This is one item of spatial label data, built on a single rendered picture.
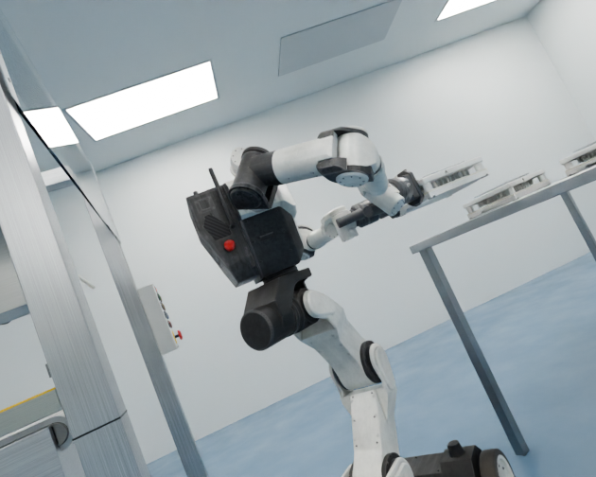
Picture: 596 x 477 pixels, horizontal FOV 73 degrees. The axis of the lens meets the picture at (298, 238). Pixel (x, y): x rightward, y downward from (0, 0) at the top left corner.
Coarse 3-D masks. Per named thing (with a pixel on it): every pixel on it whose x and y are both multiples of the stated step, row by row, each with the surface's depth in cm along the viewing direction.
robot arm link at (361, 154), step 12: (348, 132) 96; (348, 144) 95; (360, 144) 95; (372, 144) 97; (348, 156) 94; (360, 156) 94; (372, 156) 96; (348, 168) 93; (360, 168) 93; (372, 168) 97; (384, 168) 102; (372, 180) 97; (384, 180) 107
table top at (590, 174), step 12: (588, 168) 123; (564, 180) 117; (576, 180) 115; (588, 180) 112; (540, 192) 123; (552, 192) 120; (564, 192) 118; (504, 204) 159; (516, 204) 129; (528, 204) 127; (480, 216) 140; (492, 216) 136; (504, 216) 133; (456, 228) 148; (468, 228) 144; (432, 240) 158; (444, 240) 154
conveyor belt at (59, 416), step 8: (48, 416) 65; (56, 416) 59; (64, 416) 59; (32, 424) 63; (40, 424) 58; (48, 424) 58; (16, 432) 61; (24, 432) 57; (32, 432) 58; (0, 440) 57; (8, 440) 57; (64, 448) 58
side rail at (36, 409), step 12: (48, 396) 58; (12, 408) 56; (24, 408) 57; (36, 408) 57; (48, 408) 57; (60, 408) 58; (0, 420) 56; (12, 420) 56; (24, 420) 56; (36, 420) 57; (0, 432) 55; (12, 432) 56
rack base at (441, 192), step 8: (472, 176) 135; (480, 176) 135; (448, 184) 133; (456, 184) 133; (464, 184) 134; (432, 192) 131; (440, 192) 131; (448, 192) 140; (424, 200) 134; (432, 200) 143; (408, 208) 147; (416, 208) 151
